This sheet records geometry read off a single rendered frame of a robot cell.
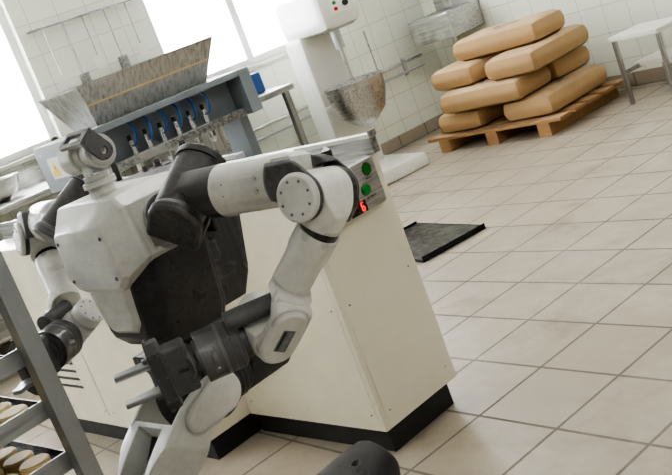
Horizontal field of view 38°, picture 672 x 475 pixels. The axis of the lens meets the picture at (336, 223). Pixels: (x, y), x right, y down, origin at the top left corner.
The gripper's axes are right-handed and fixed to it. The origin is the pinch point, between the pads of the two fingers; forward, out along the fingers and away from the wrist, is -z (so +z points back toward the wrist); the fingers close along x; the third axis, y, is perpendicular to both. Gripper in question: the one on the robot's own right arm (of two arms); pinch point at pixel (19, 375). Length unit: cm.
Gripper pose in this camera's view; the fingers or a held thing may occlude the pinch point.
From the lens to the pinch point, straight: 206.5
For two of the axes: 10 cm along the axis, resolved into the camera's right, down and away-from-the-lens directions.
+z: 2.4, -3.1, 9.2
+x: -3.5, -9.1, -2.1
